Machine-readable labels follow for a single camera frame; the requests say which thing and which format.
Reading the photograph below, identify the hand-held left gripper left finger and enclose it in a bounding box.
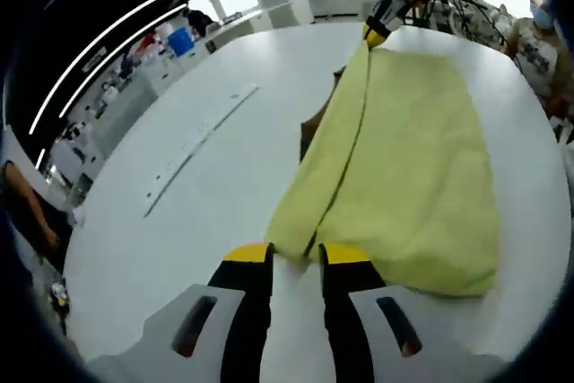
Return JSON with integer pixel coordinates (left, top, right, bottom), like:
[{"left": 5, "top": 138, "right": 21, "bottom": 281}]
[{"left": 87, "top": 241, "right": 275, "bottom": 383}]

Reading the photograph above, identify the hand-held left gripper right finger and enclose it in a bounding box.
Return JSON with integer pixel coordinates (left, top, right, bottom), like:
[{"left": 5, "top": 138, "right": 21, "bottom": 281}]
[{"left": 317, "top": 241, "right": 512, "bottom": 383}]

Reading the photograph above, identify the yellow blue grey garment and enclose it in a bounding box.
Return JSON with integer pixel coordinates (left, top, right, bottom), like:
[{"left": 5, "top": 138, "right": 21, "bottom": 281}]
[{"left": 264, "top": 44, "right": 502, "bottom": 300}]

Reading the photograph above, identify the black yellow device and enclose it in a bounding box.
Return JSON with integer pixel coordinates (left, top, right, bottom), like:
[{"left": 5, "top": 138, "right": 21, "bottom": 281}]
[{"left": 51, "top": 282, "right": 71, "bottom": 312}]

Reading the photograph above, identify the blue bin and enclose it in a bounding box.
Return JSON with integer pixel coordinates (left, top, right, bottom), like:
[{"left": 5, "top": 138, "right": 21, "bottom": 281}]
[{"left": 166, "top": 27, "right": 196, "bottom": 58}]

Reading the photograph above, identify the ceiling air vent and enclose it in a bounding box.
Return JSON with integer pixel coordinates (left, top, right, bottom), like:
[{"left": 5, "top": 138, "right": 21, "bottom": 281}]
[{"left": 82, "top": 45, "right": 108, "bottom": 73}]

